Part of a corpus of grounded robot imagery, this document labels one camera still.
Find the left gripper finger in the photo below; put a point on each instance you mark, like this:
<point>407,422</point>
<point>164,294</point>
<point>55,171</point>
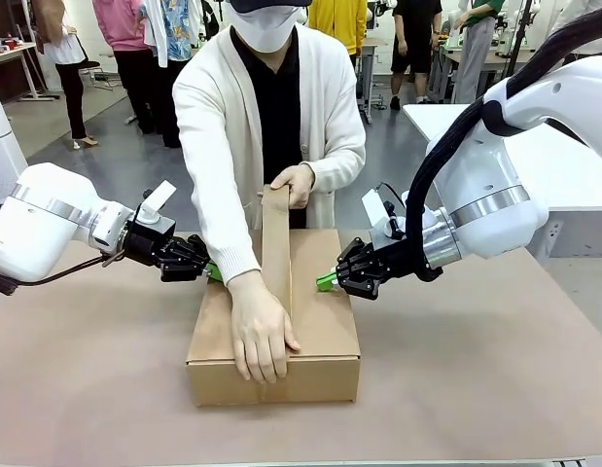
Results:
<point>184,273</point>
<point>193,250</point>

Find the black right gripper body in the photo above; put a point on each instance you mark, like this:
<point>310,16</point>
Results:
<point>393,260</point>

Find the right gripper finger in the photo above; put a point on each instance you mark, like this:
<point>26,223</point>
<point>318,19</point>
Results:
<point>356,255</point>
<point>354,284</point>

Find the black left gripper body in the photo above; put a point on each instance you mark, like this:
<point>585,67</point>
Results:
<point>150,245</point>

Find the brown cardboard box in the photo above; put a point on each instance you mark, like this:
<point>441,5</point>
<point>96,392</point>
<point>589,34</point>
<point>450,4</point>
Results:
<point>320,340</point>

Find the brown packing tape roll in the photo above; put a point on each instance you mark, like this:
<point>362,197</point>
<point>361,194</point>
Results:
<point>276,253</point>

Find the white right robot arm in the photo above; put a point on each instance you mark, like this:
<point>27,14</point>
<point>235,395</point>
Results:
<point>485,185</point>

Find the person's left forearm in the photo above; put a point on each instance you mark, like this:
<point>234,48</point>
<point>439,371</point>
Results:
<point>339,160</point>

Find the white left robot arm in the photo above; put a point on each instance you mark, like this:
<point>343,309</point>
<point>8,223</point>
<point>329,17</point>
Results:
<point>38,219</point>

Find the person's right forearm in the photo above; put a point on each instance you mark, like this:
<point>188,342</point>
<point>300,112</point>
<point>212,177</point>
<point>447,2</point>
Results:
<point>223,228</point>

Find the person's left hand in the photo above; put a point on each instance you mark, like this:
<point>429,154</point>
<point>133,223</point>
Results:
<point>300,182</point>

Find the person's right hand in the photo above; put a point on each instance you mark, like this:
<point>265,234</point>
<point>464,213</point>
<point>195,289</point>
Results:
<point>261,331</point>

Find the person in white cardigan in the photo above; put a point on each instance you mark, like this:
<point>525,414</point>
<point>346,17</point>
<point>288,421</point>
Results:
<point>218,107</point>

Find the white side table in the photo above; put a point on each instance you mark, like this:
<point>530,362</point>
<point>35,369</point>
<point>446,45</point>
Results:
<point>446,121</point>

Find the black metal chair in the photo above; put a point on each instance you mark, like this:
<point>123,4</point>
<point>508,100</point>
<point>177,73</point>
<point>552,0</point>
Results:
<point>98,73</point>

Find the person in white blouse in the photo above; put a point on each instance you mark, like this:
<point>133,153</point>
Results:
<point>69,53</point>

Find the blue floral hanging shirt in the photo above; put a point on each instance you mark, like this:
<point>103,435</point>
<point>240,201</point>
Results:
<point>176,29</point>

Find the person in black shorts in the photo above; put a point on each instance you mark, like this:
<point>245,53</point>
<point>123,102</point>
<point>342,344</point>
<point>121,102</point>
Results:
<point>417,39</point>

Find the person in grey trousers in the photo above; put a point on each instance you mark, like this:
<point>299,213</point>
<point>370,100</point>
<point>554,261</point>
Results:
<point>475,53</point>

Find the person in pink shirt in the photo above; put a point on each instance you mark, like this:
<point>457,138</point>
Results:
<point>120,24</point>

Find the person in yellow jacket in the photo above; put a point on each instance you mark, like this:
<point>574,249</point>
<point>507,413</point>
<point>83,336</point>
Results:
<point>337,22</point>

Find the white face mask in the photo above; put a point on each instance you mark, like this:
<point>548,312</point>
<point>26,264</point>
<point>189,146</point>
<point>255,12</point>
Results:
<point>264,26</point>

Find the red cup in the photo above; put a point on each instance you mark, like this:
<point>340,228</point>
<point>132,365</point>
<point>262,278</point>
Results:
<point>10,45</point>

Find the dark cap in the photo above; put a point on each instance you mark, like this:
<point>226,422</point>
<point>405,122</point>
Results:
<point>266,4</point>

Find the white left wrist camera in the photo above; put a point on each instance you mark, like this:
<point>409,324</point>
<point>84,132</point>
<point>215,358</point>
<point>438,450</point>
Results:
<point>154,202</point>

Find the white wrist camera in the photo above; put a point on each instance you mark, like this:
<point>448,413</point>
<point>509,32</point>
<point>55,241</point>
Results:
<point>380,209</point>
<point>154,202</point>

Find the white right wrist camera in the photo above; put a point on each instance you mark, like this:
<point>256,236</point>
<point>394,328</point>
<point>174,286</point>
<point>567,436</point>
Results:
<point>380,209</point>

